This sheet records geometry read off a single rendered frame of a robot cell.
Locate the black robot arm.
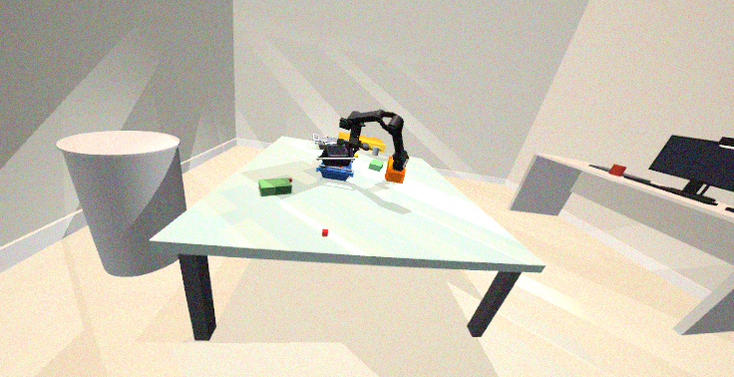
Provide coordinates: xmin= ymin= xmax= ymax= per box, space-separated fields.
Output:
xmin=339 ymin=109 xmax=410 ymax=172

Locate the blue translucent plastic tray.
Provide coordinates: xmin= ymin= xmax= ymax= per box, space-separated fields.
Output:
xmin=316 ymin=162 xmax=354 ymax=182

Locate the green rectangular block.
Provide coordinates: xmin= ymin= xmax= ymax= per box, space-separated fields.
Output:
xmin=259 ymin=178 xmax=292 ymax=196
xmin=369 ymin=160 xmax=384 ymax=172

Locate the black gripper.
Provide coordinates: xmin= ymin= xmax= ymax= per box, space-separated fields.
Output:
xmin=336 ymin=132 xmax=369 ymax=157

